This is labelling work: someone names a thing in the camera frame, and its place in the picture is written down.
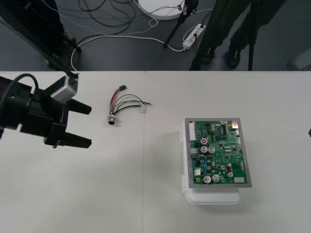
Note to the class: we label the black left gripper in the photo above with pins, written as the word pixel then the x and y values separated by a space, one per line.
pixel 46 119

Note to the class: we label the silver and black left arm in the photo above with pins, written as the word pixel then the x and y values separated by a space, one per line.
pixel 12 106

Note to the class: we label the white round base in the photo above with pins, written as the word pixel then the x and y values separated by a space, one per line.
pixel 160 9

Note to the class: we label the white power strip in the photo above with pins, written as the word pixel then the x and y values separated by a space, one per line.
pixel 192 38

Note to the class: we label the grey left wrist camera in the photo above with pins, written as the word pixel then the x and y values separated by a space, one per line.
pixel 63 90

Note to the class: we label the green circuit board grey frame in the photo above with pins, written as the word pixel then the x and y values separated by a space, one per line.
pixel 218 165

